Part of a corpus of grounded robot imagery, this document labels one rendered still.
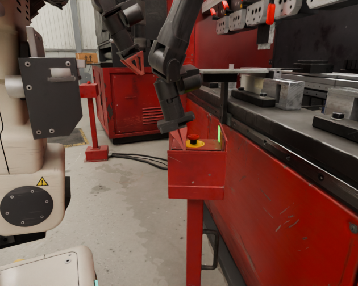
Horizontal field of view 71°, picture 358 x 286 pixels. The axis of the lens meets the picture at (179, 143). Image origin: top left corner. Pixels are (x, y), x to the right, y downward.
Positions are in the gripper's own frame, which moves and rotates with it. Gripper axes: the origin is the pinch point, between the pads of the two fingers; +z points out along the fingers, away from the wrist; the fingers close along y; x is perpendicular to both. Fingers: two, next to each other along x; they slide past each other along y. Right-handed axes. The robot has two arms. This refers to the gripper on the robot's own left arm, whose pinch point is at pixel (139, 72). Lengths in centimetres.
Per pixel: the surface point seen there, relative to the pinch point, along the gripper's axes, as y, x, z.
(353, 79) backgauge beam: -32, -60, 33
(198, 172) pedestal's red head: -36.1, 6.3, 24.7
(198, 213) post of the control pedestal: -30, 11, 42
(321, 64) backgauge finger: -16, -65, 31
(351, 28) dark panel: -4, -101, 31
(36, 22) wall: 687, 29, -116
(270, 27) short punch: -9, -52, 8
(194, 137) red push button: -24.1, -0.4, 21.5
